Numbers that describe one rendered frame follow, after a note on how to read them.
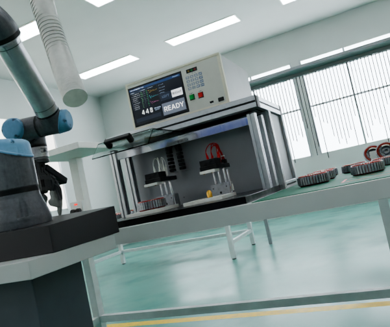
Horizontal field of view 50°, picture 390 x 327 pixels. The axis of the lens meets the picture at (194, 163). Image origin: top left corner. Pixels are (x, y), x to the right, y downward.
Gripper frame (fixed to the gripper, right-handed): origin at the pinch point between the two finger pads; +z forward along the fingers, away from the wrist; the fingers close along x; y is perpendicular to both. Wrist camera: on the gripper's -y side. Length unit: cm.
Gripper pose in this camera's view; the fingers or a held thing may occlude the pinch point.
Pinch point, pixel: (53, 213)
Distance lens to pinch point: 161.9
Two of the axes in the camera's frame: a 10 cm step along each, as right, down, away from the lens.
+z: 2.1, 9.8, -0.6
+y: -4.0, 0.3, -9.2
